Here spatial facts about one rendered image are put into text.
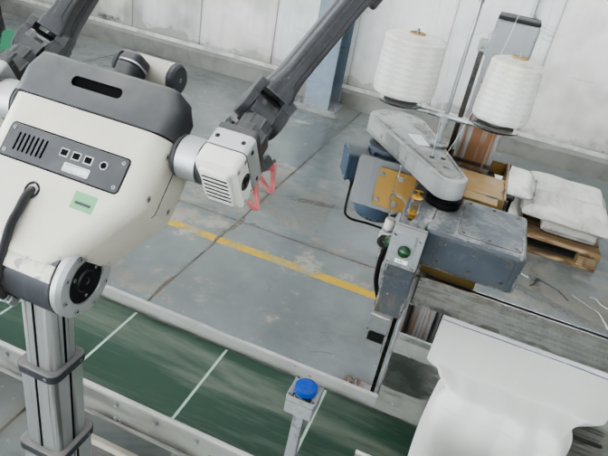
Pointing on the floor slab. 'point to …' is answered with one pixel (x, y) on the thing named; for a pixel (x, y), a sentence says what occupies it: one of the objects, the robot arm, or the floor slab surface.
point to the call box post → (294, 436)
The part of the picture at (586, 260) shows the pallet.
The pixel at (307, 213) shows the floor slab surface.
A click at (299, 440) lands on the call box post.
